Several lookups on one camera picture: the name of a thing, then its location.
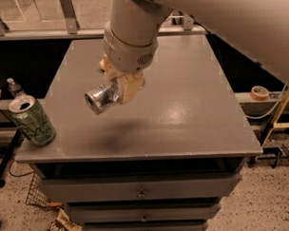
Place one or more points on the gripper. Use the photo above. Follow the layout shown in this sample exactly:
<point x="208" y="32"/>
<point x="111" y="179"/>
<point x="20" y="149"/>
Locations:
<point x="127" y="56"/>

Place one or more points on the silver redbull can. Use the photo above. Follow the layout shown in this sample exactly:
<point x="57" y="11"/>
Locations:
<point x="103" y="97"/>

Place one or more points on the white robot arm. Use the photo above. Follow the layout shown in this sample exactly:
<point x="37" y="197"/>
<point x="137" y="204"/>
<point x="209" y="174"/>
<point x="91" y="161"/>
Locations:
<point x="259" y="29"/>

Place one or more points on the green soda can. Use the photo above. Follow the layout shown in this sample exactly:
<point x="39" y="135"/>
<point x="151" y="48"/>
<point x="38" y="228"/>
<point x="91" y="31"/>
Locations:
<point x="31" y="119"/>

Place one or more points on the yellow sponge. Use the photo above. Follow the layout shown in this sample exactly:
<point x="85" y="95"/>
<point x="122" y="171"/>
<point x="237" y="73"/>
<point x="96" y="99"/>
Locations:
<point x="103" y="63"/>

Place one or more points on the top grey drawer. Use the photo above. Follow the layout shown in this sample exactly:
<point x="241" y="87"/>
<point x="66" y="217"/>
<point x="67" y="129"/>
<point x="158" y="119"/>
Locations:
<point x="140" y="188"/>

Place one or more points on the grey drawer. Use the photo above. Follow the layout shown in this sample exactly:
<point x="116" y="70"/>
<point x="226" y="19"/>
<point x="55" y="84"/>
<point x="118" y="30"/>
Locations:
<point x="140" y="188"/>
<point x="149" y="226"/>
<point x="147" y="211"/>

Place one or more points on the roll of tape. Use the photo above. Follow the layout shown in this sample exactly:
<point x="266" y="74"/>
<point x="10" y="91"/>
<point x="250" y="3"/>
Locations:
<point x="259" y="93"/>

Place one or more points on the middle grey drawer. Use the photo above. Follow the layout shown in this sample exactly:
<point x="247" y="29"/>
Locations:
<point x="147" y="211"/>

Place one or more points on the grey metal railing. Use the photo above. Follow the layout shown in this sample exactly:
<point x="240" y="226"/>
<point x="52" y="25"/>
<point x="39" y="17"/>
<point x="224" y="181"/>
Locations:
<point x="53" y="19"/>

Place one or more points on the bottom grey drawer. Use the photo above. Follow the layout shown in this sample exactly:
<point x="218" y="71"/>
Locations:
<point x="149" y="226"/>

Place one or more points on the yellow metal stand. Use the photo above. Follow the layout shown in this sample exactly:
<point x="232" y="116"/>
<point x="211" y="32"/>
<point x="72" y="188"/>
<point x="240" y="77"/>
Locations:
<point x="274" y="123"/>

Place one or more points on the brown snack bag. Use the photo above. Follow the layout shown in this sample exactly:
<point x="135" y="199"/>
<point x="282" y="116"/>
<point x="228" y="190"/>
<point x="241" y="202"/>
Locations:
<point x="63" y="223"/>

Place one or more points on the black stand pole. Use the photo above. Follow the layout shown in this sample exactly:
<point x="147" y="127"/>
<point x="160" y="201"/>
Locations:
<point x="6" y="156"/>

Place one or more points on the wire mesh basket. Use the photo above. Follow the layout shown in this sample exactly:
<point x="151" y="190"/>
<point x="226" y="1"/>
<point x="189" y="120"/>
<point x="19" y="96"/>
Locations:
<point x="38" y="198"/>

